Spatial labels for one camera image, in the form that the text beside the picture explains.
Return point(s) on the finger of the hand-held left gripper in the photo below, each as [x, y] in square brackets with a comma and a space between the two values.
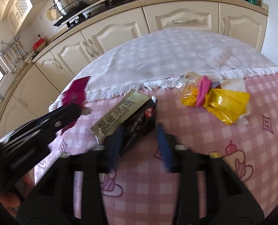
[64, 117]

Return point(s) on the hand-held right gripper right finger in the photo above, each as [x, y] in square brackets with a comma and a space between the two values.
[164, 145]

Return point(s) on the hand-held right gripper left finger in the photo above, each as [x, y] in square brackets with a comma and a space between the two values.
[114, 145]

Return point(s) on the magenta wrapper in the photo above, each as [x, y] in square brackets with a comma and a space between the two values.
[75, 91]

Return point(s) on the black snack wrapper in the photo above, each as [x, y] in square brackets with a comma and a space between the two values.
[141, 121]

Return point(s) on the person's left hand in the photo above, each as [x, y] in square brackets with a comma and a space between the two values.
[10, 200]

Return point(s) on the olive gold snack wrapper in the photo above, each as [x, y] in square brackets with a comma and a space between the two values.
[115, 117]

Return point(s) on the pink checked tablecloth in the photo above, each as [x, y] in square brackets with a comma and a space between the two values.
[211, 145]

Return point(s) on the small yellow cellophane wrapper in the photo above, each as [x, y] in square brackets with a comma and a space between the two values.
[188, 98]

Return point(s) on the pink wrapper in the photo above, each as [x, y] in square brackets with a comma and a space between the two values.
[203, 89]

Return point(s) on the red container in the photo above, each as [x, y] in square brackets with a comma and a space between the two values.
[39, 44]

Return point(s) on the white fringed checked cloth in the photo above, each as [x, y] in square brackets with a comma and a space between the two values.
[164, 56]

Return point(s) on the cream base cabinet run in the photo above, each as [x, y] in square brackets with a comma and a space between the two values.
[120, 35]

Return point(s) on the round perforated cream plate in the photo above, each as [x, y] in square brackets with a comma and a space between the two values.
[51, 15]

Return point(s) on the black gas stove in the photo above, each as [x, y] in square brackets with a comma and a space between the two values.
[94, 10]

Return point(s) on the stacked steel pots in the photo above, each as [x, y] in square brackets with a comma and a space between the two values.
[68, 3]

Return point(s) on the wall utensil rack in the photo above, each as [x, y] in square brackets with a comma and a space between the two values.
[11, 49]

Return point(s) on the cream lattice wall cabinet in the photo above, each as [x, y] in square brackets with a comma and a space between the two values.
[14, 7]

